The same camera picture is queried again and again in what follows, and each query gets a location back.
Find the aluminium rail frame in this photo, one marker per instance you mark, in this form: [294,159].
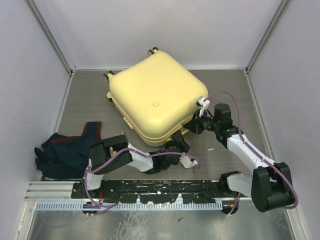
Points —
[58,190]

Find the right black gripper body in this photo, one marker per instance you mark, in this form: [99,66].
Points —
[206,123]

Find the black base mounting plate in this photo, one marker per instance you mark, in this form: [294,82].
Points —
[160,191]

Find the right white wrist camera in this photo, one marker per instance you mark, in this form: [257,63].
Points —
[203,104]

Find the yellow hard-shell suitcase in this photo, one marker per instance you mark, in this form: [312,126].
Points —
[156,96]

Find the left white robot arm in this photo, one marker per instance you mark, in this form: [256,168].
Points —
[115,152]

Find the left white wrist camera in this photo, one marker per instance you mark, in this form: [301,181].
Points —
[188,162]

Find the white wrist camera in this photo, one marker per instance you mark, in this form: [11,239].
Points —
[203,104]
[188,162]

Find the grey slotted cable duct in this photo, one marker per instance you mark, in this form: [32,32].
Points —
[138,206]

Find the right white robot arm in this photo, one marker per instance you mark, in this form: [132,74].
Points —
[270,184]

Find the dark navy maroon garment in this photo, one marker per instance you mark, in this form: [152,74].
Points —
[66,157]

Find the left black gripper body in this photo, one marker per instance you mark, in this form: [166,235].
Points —
[181,151]

